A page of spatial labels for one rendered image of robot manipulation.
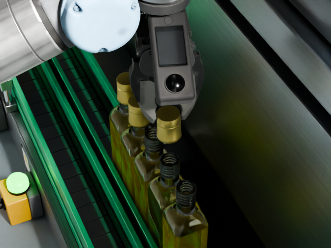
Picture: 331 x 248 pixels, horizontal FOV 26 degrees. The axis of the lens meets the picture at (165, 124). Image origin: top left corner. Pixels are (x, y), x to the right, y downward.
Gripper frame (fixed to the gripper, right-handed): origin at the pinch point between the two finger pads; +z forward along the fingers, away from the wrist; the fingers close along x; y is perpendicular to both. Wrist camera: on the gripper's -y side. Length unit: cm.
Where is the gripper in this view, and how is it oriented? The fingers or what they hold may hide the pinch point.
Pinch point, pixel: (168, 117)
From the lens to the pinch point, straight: 100.6
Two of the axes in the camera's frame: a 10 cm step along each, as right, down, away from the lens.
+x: -9.9, 1.2, -0.7
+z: 0.3, 7.1, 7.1
